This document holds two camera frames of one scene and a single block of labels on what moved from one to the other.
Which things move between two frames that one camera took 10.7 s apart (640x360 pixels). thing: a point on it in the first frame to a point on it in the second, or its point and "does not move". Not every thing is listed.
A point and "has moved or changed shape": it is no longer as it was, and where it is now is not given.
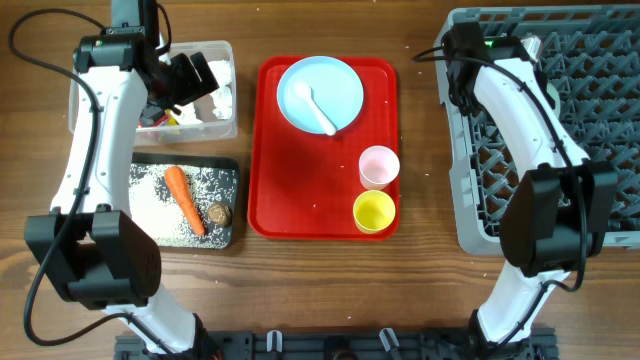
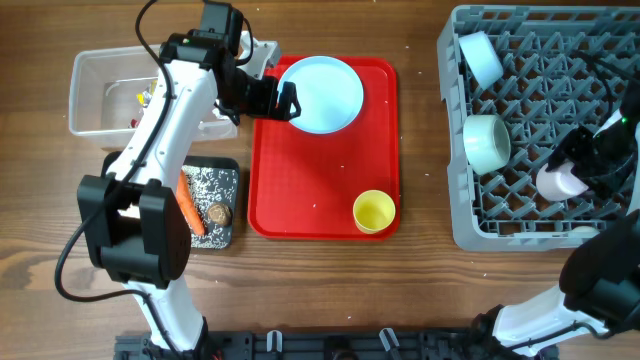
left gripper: x=183 y=67 to x=263 y=106
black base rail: x=346 y=345 does not move
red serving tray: x=302 y=185 does not move
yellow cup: x=373 y=212 does not move
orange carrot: x=177 y=180 does not move
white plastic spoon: x=304 y=91 has moved or changed shape
